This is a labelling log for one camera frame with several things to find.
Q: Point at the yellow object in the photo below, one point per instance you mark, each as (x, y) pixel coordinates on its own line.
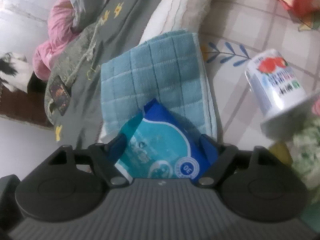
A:
(282, 152)

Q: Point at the white yogurt cup red fruit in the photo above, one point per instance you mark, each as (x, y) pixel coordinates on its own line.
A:
(275, 90)

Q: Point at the blue white wet wipes pack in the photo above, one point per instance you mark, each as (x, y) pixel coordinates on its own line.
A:
(160, 140)

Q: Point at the dark snack bag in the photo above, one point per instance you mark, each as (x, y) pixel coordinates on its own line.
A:
(60, 95)

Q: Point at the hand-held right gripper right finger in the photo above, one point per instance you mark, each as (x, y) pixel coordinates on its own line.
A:
(225, 157)

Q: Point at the black white fluffy thing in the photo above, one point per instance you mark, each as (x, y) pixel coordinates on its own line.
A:
(17, 72)

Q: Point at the grey embroidered bedsheet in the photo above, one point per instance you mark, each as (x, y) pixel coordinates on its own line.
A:
(120, 35)

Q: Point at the checked printed mat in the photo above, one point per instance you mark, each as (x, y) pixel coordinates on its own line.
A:
(250, 30)

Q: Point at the pink grey quilt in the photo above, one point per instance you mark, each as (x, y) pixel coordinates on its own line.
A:
(60, 30)

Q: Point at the green knitted blanket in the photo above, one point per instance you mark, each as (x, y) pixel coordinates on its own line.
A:
(72, 62)

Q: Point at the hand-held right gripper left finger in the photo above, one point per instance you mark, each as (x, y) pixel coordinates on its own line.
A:
(106, 163)

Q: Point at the cream fringed mattress pad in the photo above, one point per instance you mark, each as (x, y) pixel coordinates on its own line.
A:
(175, 10)

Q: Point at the dark brown wooden furniture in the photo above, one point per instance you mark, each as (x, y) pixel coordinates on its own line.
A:
(22, 110)

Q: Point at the blue quilted towel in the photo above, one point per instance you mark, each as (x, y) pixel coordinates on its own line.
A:
(155, 75)

